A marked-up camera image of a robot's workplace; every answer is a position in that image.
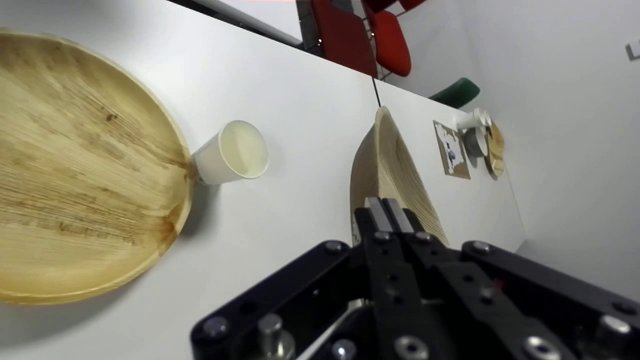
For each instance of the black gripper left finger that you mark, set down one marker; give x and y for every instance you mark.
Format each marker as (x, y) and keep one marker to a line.
(381, 266)

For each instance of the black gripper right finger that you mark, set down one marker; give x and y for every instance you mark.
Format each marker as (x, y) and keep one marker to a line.
(453, 287)

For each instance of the bamboo steamer basket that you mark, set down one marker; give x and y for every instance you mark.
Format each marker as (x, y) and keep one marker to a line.
(392, 173)
(80, 173)

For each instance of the brown paper plate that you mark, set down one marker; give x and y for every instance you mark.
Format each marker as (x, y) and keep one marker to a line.
(501, 136)
(494, 162)

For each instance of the green chair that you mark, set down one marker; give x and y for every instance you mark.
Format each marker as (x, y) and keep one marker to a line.
(457, 90)

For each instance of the red office chair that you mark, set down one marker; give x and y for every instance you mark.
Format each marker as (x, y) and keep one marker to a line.
(342, 33)

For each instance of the small white bowl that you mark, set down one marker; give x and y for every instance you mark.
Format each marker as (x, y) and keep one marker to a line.
(475, 140)

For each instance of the white paper cup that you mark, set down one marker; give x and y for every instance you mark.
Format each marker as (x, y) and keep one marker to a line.
(232, 152)

